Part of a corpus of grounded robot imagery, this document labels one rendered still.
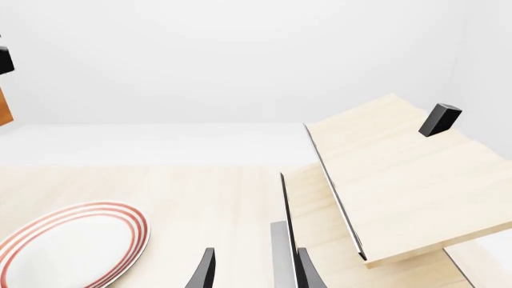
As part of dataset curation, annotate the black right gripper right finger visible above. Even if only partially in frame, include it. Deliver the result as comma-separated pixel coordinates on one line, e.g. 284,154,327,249
298,247,327,288

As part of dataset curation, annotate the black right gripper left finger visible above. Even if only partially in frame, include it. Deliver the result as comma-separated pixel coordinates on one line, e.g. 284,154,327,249
184,247,216,288

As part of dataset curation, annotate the pale wooden cabinet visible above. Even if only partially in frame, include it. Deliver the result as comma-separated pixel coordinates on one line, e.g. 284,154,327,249
270,93,512,288

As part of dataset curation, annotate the pale wooden drawer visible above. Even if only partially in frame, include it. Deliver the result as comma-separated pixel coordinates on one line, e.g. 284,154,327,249
302,93,512,270

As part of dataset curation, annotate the white plate with red rings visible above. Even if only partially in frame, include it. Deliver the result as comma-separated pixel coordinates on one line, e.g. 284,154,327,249
0,199,152,288

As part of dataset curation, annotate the brown wooden panel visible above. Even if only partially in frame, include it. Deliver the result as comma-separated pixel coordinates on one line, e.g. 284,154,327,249
0,86,14,127

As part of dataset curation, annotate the black boxy object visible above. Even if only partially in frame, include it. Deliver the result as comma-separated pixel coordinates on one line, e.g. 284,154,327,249
0,46,15,74

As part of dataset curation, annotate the black drawer handle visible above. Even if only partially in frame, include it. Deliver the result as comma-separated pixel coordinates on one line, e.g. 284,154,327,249
418,102,463,138

